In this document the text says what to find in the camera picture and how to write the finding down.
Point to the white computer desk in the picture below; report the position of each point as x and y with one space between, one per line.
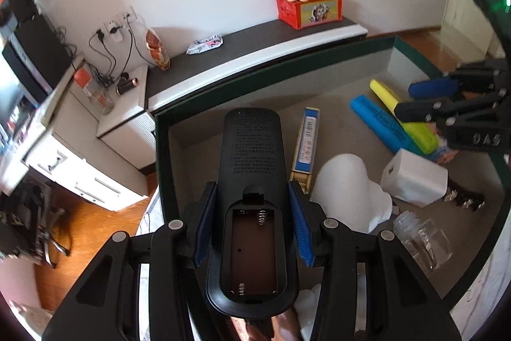
60 165

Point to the black speaker box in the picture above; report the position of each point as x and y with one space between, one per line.
22 5

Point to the yellow highlighter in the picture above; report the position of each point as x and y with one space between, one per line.
421 135

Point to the black remote control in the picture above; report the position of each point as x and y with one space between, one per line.
255 149

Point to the black office chair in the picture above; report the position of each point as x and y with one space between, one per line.
44 233

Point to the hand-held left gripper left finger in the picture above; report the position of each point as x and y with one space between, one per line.
201 233

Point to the pink box with green rim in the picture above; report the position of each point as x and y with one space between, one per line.
343 85

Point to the striped white quilt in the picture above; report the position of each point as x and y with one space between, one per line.
487 285

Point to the blue highlighter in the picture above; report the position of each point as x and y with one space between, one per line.
379 117

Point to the brown and white snack bag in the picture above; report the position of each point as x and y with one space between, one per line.
157 49

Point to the black cylindrical hair tool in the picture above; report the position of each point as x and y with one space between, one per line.
127 83

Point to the black computer tower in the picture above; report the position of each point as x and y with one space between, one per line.
36 57

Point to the white nightstand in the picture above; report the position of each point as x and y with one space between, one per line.
123 125

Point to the black computer monitor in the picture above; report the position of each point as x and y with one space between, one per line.
12 93

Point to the clear plastic jar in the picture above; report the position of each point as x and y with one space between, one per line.
423 241

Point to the small clear glass jar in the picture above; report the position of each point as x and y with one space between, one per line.
102 100

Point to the white charger block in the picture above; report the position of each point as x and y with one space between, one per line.
415 179

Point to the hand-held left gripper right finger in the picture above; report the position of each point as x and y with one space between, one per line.
303 233

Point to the black-topped low cabinet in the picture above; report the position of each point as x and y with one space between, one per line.
239 49

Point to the blue and gold box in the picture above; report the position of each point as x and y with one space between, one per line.
306 141

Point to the white wipes packet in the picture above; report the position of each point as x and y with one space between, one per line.
204 45

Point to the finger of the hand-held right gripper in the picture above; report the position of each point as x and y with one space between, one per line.
433 88
427 111

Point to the white wall outlet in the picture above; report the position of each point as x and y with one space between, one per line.
99 34
130 14
113 28

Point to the red printed crate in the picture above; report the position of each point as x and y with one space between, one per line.
295 11

